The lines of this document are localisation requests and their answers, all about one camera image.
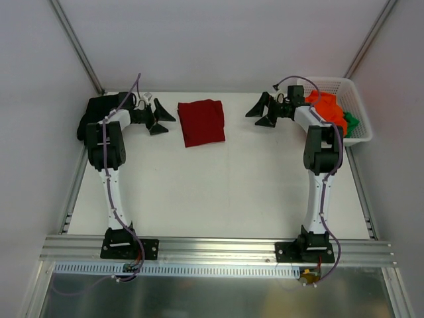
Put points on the aluminium right table rail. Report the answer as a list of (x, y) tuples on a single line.
[(362, 195)]

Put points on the white slotted cable duct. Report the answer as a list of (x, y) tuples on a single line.
[(179, 270)]

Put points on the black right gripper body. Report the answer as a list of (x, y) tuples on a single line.
[(271, 110)]

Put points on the aluminium corner post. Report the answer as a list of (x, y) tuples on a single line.
[(75, 43), (370, 37)]

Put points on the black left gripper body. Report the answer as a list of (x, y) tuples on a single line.
[(152, 116)]

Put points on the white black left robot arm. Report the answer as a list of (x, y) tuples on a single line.
[(101, 130)]

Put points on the aluminium front mounting rail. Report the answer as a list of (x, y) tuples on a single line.
[(221, 251)]

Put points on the folded black t shirt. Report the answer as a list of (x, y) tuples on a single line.
[(97, 109)]

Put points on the dark red t shirt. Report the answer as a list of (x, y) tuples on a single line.
[(202, 122)]

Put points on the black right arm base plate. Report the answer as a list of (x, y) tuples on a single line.
[(294, 253)]

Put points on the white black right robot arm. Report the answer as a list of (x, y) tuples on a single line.
[(322, 158)]

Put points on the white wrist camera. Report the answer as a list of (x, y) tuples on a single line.
[(279, 93), (143, 101)]

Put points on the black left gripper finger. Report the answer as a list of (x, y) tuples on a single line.
[(161, 114), (156, 129)]

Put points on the white plastic basket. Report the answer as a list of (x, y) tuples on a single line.
[(348, 99)]

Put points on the aluminium left corner post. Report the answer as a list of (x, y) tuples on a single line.
[(75, 43)]

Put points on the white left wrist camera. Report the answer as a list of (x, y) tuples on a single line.
[(143, 101)]

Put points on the aluminium table rail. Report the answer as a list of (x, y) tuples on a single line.
[(72, 196), (362, 195)]

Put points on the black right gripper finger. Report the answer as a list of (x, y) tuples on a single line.
[(266, 121), (259, 107)]

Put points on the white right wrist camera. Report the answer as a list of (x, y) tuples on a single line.
[(279, 93)]

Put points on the aluminium right corner post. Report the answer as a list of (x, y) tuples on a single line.
[(370, 37)]

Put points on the green t shirt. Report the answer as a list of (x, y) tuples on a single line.
[(352, 123)]

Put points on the orange t shirt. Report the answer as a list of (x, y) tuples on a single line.
[(328, 109)]

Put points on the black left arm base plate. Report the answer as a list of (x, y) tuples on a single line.
[(130, 250)]

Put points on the aluminium left table rail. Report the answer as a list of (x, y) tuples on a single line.
[(72, 196)]

